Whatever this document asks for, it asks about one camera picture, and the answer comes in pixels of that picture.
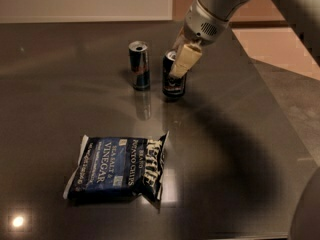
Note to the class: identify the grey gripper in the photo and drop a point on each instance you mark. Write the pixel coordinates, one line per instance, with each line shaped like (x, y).
(201, 26)

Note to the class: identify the dark blue pepsi can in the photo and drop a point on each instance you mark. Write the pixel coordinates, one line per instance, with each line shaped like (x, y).
(171, 86)

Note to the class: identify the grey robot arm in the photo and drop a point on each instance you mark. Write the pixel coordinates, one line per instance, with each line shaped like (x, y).
(246, 172)

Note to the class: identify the slim redbull can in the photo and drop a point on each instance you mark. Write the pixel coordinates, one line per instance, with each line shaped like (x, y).
(139, 64)

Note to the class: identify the blue kettle chips bag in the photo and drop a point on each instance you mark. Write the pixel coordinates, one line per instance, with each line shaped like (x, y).
(118, 167)

